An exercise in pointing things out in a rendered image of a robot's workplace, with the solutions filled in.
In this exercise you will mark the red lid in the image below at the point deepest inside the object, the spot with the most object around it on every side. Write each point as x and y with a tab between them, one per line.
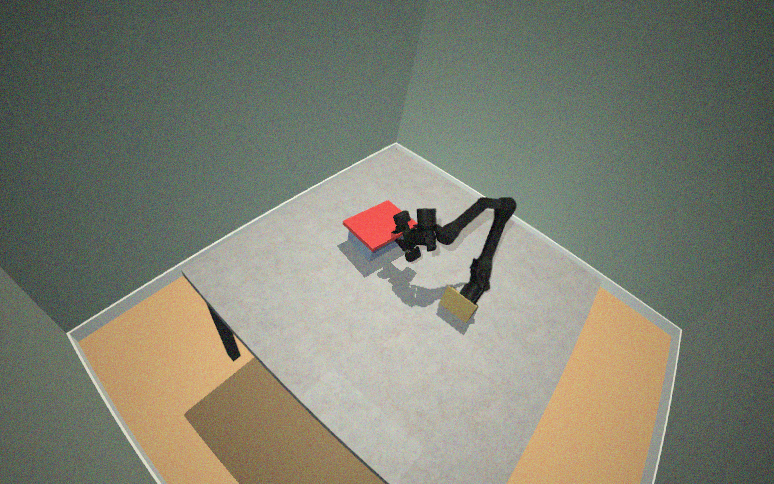
374	226

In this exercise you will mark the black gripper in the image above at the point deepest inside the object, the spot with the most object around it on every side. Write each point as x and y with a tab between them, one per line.
408	243

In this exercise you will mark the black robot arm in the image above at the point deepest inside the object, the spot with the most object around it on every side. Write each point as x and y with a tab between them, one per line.
481	268

